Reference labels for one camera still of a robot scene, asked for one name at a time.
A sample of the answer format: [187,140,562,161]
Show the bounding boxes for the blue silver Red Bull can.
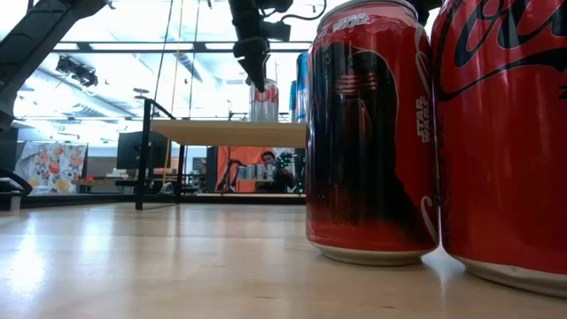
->
[295,51,310,124]
[289,80,299,123]

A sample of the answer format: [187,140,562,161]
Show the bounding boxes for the floral patterned cloth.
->
[15,141,89,196]

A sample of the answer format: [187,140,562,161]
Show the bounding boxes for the red Coke Zero can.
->
[430,0,567,299]

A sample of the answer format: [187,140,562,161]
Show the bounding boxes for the wooden shelf black metal frame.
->
[135,97,309,212]

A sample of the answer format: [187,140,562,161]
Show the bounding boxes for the Star Wars Coca-Cola can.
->
[304,0,441,267]

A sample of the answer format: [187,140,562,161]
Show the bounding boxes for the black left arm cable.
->
[0,167,35,198]

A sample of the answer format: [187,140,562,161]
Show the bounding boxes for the black metal rig frame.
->
[19,193,307,206]

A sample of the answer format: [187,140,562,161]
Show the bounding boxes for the silver Diet Coke can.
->
[248,78,281,123]

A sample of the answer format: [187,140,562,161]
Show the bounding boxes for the black ceiling-mounted device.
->
[55,55,99,89]

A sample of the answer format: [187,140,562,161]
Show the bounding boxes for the black monitor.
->
[116,130,172,170]

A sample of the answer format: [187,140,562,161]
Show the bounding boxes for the orange panel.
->
[215,146,276,194]

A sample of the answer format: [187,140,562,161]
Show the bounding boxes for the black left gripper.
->
[228,0,293,93]

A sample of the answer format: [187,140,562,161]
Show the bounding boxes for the person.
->
[254,150,296,194]

